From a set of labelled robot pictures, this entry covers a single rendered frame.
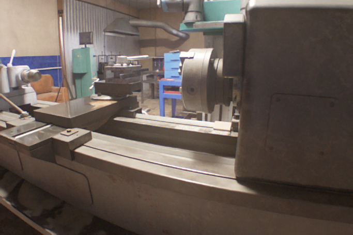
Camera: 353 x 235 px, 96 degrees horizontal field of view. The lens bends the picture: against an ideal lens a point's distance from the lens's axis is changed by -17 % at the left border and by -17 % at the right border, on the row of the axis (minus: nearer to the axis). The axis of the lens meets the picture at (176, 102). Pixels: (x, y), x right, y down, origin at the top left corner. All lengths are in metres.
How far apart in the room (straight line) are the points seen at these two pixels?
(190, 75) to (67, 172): 0.71
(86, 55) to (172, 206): 4.94
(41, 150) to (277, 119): 0.84
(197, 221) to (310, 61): 0.59
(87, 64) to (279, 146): 5.13
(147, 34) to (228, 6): 7.30
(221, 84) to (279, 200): 0.39
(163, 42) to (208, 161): 8.08
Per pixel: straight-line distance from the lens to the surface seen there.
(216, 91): 0.67
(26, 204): 1.38
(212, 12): 1.77
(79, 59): 5.29
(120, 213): 0.89
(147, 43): 8.83
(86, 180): 0.91
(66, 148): 0.84
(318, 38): 0.51
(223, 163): 0.67
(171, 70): 2.88
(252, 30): 0.49
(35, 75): 1.46
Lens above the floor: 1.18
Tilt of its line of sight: 13 degrees down
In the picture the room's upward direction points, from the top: straight up
